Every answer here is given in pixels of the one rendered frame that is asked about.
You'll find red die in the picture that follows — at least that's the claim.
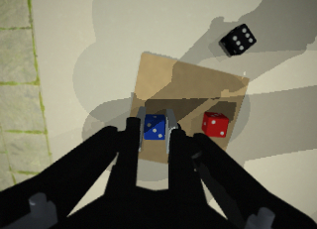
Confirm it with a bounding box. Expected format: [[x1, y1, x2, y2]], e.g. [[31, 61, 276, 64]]
[[201, 112, 229, 138]]

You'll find blue die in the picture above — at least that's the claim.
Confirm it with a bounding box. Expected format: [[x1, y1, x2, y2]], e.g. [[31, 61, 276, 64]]
[[144, 114, 165, 140]]

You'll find tan square mat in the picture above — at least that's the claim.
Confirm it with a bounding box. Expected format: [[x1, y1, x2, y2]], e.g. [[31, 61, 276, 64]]
[[130, 53, 250, 164]]

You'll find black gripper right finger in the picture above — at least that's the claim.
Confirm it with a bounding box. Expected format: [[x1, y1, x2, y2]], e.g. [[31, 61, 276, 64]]
[[164, 109, 317, 229]]

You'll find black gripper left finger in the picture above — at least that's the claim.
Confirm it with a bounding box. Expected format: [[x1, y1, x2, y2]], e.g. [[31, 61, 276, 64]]
[[0, 106, 147, 229]]

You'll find black die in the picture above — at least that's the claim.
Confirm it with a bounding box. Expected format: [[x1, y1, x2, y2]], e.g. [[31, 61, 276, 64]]
[[221, 24, 257, 56]]

